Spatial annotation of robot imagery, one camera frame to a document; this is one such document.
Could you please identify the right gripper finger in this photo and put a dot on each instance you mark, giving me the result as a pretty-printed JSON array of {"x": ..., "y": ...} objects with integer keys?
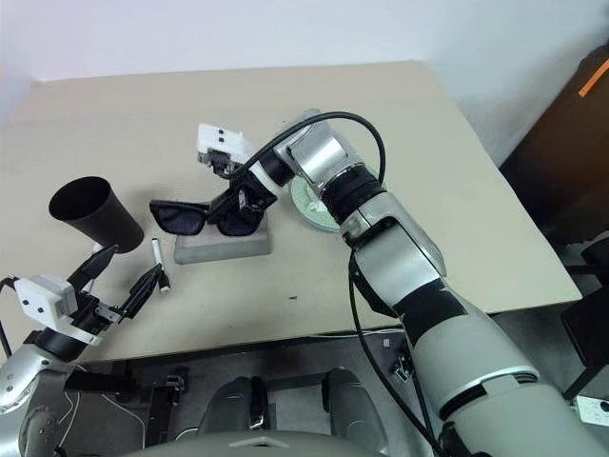
[
  {"x": 224, "y": 202},
  {"x": 251, "y": 202}
]

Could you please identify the grey glasses case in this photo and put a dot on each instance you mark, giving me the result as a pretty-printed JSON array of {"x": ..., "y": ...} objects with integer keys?
[{"x": 223, "y": 246}]

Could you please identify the black rounded object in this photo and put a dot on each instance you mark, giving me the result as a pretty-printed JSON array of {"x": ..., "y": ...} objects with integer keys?
[{"x": 595, "y": 259}]

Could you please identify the white marker with black cap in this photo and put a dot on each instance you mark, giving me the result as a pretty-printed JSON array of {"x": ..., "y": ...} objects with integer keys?
[{"x": 155, "y": 248}]

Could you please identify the white device with buttons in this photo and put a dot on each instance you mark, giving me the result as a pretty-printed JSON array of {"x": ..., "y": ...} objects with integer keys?
[{"x": 592, "y": 409}]

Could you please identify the light green plate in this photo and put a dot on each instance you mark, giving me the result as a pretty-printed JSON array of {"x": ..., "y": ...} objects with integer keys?
[{"x": 309, "y": 204}]

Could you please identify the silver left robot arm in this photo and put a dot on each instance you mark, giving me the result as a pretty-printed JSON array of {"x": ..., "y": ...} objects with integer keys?
[{"x": 19, "y": 376}]

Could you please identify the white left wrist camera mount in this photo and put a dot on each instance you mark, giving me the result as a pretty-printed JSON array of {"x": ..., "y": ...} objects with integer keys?
[{"x": 42, "y": 299}]

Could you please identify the black sunglasses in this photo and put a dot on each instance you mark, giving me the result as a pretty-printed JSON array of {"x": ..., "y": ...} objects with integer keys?
[{"x": 183, "y": 218}]

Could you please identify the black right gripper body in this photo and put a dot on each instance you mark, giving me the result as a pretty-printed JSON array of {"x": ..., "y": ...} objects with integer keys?
[{"x": 248, "y": 183}]

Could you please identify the dark rounded grey shape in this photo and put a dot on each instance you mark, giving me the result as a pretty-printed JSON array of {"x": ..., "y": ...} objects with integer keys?
[{"x": 347, "y": 395}]

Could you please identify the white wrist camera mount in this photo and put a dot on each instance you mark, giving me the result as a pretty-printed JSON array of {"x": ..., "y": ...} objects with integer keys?
[
  {"x": 42, "y": 299},
  {"x": 223, "y": 139}
]

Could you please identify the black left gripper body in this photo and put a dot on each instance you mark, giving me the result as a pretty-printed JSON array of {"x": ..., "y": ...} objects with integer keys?
[{"x": 92, "y": 314}]

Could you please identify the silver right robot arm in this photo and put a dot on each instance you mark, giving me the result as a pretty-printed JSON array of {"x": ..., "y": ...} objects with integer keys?
[{"x": 428, "y": 343}]

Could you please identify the black cup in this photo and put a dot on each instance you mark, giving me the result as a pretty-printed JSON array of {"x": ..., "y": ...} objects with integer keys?
[{"x": 102, "y": 219}]

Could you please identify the black clamp stand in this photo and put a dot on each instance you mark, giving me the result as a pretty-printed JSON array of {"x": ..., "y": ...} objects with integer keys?
[{"x": 164, "y": 404}]

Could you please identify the orange tape strip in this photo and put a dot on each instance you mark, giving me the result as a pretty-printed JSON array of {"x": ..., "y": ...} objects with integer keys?
[{"x": 595, "y": 78}]

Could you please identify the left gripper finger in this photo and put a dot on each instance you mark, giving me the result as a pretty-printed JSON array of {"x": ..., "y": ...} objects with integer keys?
[
  {"x": 92, "y": 266},
  {"x": 143, "y": 290}
]

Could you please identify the black box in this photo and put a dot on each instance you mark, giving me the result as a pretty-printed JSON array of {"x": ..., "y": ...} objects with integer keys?
[{"x": 587, "y": 328}]

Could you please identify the dark brown cabinet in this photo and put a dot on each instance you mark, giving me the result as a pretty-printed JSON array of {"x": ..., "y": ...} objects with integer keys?
[{"x": 561, "y": 157}]

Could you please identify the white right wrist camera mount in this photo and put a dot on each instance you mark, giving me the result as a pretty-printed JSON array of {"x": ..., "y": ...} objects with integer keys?
[{"x": 223, "y": 139}]

